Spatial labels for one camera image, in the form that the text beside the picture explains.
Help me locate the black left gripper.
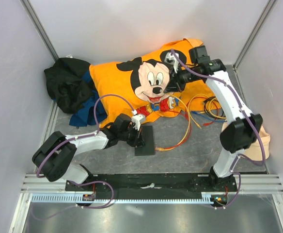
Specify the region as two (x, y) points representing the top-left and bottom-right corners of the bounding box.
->
(119, 124), (144, 148)

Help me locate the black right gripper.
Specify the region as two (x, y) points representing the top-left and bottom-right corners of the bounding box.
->
(165, 64), (202, 93)

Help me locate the black network switch box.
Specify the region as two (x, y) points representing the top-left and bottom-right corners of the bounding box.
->
(134, 126), (156, 156)

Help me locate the blue ethernet cable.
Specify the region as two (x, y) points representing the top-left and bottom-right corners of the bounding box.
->
(191, 110), (228, 122)

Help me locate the yellow ethernet cable long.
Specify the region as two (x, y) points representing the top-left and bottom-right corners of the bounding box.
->
(156, 94), (193, 152)

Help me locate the black power cable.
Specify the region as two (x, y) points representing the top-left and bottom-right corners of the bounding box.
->
(202, 96), (226, 119)

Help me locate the red ethernet cable bottom port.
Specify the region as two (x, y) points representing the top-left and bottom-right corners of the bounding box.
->
(156, 110), (193, 151)

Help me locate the yellow ethernet cable short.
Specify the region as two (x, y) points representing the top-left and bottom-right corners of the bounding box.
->
(186, 94), (226, 127)

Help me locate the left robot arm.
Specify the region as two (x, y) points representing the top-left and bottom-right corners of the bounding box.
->
(32, 113), (146, 191)

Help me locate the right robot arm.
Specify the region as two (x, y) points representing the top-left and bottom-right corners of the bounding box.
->
(163, 46), (266, 191)

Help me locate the orange Mickey Mouse pillow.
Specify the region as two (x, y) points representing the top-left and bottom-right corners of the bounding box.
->
(89, 38), (214, 126)

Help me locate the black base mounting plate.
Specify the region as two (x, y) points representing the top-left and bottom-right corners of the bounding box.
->
(65, 172), (237, 201)

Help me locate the black and blue clothing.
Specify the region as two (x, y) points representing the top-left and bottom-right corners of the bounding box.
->
(44, 57), (107, 127)

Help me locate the beige bucket hat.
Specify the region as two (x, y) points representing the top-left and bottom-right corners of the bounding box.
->
(222, 121), (271, 161)

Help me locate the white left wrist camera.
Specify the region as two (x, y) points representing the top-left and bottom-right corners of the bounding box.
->
(131, 114), (146, 131)

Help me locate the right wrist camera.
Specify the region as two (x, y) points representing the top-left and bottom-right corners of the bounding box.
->
(164, 51), (180, 73)

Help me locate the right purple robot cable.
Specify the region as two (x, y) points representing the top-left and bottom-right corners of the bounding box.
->
(170, 48), (266, 211)

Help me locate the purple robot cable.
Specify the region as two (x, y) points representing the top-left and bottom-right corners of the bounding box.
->
(170, 48), (266, 211)
(31, 94), (136, 221)

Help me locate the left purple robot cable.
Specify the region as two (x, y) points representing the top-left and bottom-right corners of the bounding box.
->
(31, 94), (136, 221)

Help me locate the grey slotted cable duct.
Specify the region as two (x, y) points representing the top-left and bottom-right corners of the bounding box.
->
(31, 193), (216, 204)

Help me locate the aluminium rail frame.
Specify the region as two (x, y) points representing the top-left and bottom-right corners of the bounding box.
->
(9, 0), (283, 233)

